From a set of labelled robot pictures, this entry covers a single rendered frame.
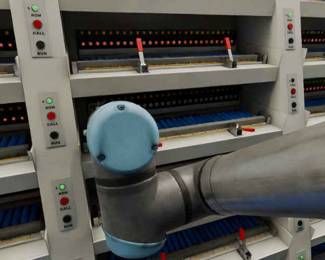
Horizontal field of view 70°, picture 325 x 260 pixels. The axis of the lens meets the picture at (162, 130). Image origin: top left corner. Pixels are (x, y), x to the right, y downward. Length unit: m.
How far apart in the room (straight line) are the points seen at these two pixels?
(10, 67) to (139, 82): 0.30
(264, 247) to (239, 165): 0.67
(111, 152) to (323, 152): 0.21
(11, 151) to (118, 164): 0.41
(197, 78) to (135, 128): 0.40
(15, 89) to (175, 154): 0.40
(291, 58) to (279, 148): 0.64
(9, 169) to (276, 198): 0.54
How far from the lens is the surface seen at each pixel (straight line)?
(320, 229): 1.08
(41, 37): 0.60
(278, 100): 0.83
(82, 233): 0.64
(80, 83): 0.58
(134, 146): 0.30
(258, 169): 0.26
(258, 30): 0.90
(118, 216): 0.34
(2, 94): 0.61
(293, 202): 0.24
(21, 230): 0.72
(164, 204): 0.35
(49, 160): 0.59
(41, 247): 0.68
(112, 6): 0.65
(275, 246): 0.95
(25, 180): 0.61
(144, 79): 0.61
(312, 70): 0.94
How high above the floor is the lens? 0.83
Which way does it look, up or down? 6 degrees down
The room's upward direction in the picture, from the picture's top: 6 degrees counter-clockwise
